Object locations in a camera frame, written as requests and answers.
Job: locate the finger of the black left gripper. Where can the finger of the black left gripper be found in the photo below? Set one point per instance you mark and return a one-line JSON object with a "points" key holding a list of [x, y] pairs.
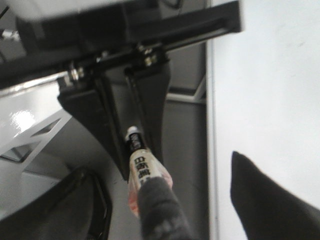
{"points": [[91, 102]]}

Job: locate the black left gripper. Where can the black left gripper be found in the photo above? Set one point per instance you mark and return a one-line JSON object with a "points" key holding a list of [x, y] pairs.
{"points": [[68, 35]]}

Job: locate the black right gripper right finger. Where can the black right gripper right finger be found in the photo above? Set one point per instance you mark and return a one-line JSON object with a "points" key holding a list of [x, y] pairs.
{"points": [[265, 209]]}

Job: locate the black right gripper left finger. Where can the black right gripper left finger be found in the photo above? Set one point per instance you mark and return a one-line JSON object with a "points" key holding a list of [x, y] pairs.
{"points": [[77, 208]]}

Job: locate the black white whiteboard marker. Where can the black white whiteboard marker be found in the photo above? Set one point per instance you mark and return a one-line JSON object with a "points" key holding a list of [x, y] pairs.
{"points": [[150, 195]]}

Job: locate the grey metal whiteboard stand foot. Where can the grey metal whiteboard stand foot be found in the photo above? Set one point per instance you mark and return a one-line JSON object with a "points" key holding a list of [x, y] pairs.
{"points": [[188, 95]]}

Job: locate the white whiteboard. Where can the white whiteboard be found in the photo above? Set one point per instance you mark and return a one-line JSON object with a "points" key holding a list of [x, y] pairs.
{"points": [[263, 100]]}

